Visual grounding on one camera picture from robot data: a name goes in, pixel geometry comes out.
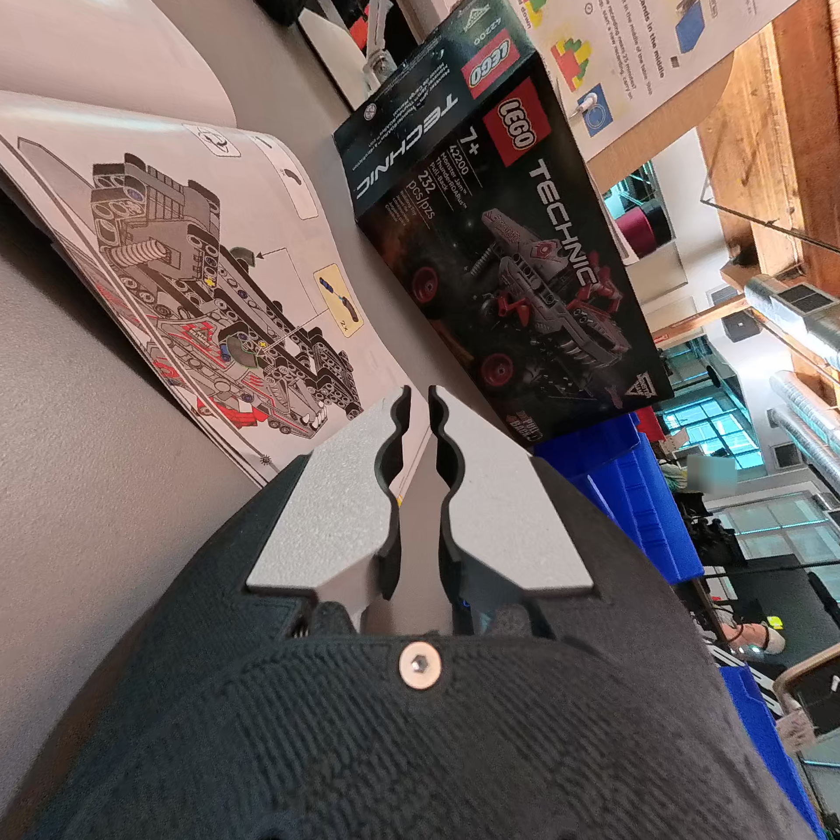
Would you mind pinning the silver air duct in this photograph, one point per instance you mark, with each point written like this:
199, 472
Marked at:
807, 420
794, 315

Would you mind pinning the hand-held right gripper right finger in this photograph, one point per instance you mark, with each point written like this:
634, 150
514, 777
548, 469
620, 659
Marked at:
518, 525

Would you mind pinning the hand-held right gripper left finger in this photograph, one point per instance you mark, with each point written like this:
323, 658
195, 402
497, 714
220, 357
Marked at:
328, 525

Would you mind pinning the grey desk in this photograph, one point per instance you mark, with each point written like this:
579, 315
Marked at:
98, 525

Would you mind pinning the blue storage bin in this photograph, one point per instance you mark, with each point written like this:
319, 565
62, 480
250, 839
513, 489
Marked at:
643, 512
754, 735

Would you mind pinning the dark toy truck box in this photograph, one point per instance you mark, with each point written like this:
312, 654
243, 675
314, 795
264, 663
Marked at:
525, 262

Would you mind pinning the cardboard instruction board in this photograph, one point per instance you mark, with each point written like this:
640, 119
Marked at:
623, 65

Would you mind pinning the toy instruction booklet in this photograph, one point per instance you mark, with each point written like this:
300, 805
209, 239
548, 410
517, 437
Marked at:
197, 197

